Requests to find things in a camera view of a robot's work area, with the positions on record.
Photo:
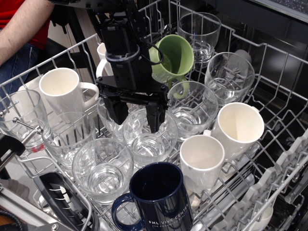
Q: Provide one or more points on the navy blue printed mug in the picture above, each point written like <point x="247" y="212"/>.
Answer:
<point x="159" y="193"/>

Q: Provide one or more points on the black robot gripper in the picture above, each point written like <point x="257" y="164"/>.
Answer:
<point x="127" y="51"/>

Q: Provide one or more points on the grey wire dishwasher rack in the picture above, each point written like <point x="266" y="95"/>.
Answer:
<point x="284" y="111"/>

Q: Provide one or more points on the clear glass rear top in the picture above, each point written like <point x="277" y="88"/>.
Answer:
<point x="201" y="30"/>

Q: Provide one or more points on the clear glass left ribbed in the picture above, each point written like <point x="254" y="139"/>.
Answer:
<point x="66" y="133"/>

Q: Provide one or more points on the white mug front centre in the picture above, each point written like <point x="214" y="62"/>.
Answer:
<point x="201" y="160"/>

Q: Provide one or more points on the tall white mug rear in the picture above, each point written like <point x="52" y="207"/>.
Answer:
<point x="104" y="67"/>

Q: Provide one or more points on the clear glass centre left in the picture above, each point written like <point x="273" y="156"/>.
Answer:
<point x="114" y="129"/>

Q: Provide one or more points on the clear glass far left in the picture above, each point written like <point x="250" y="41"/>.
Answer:
<point x="22" y="111"/>

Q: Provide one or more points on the clear glass centre right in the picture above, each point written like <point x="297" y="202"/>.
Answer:
<point x="193" y="107"/>

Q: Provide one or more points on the green ceramic mug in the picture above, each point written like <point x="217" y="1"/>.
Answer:
<point x="173" y="58"/>

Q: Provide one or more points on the blue jeans leg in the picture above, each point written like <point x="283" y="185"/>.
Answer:
<point x="24" y="59"/>

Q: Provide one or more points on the grey plastic cup shelf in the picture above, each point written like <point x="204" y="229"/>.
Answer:
<point x="259" y="196"/>

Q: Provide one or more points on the black clamp with metal screw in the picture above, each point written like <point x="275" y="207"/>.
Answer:
<point x="10" y="146"/>

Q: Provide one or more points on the clear glass right rear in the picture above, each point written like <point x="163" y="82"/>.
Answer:
<point x="230" y="76"/>

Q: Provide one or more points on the black slotted rack handle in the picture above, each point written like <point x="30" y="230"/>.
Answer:
<point x="66" y="204"/>

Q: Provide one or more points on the person forearm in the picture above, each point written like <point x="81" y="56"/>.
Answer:
<point x="24" y="25"/>

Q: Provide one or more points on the clear glass front left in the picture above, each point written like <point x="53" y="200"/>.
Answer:
<point x="102" y="169"/>

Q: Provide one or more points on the white mug right tilted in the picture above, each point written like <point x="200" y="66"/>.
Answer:
<point x="238" y="126"/>

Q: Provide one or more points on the red shirt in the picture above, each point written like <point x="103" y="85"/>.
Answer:
<point x="7" y="10"/>

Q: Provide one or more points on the white mug left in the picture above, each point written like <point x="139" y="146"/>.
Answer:
<point x="65" y="93"/>

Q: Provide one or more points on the clear glass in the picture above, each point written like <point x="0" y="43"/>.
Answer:
<point x="148" y="147"/>
<point x="193" y="107"/>
<point x="201" y="30"/>
<point x="102" y="169"/>
<point x="22" y="111"/>
<point x="230" y="76"/>
<point x="114" y="129"/>

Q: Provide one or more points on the clear glass centre front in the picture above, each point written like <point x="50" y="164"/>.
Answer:
<point x="148" y="147"/>

